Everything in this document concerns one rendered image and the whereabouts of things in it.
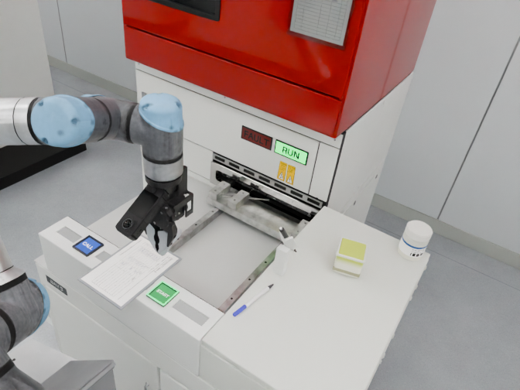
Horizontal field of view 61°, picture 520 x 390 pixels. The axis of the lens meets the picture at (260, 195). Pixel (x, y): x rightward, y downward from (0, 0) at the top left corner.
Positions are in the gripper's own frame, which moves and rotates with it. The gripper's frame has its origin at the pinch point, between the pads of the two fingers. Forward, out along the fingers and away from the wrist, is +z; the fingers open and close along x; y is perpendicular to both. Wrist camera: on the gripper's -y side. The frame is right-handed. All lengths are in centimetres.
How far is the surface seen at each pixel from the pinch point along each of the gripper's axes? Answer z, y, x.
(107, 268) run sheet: 14.3, -1.7, 15.9
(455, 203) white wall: 85, 207, -50
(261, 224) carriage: 23, 46, 0
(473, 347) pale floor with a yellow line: 111, 128, -86
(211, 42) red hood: -27, 54, 28
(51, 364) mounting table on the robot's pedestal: 28.7, -22.0, 14.1
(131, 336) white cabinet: 32.4, -4.0, 7.2
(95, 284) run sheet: 14.3, -6.9, 14.3
